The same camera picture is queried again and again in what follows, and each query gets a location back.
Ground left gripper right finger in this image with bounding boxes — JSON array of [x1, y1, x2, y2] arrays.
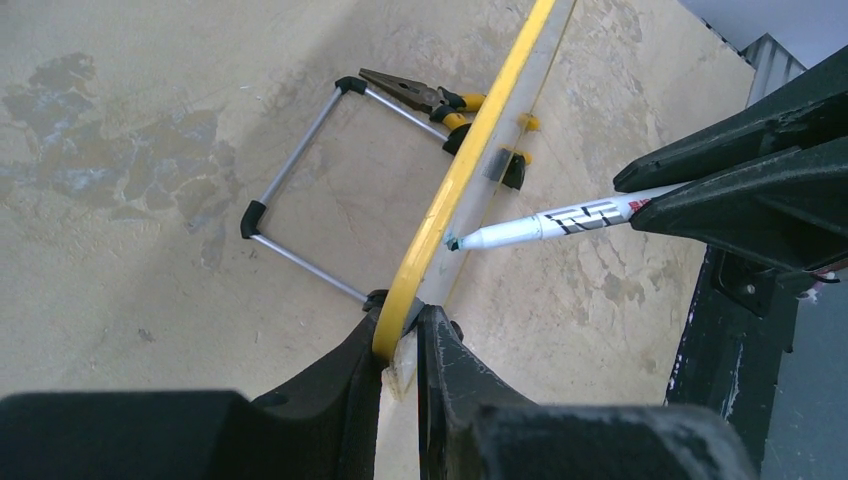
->
[[416, 305, 535, 479]]

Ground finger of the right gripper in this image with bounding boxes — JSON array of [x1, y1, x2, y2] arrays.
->
[[613, 48, 847, 193], [631, 138, 847, 272]]

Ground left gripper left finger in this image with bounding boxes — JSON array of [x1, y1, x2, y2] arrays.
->
[[252, 309, 383, 479]]

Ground yellow framed whiteboard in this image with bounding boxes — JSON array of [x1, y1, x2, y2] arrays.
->
[[239, 0, 578, 402]]

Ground green whiteboard marker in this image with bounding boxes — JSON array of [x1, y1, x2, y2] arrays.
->
[[446, 182, 687, 251]]

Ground aluminium frame rail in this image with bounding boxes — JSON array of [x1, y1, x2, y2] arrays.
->
[[743, 33, 807, 107]]

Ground yellow handled pliers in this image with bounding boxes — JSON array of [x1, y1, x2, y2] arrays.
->
[[359, 68, 486, 132]]

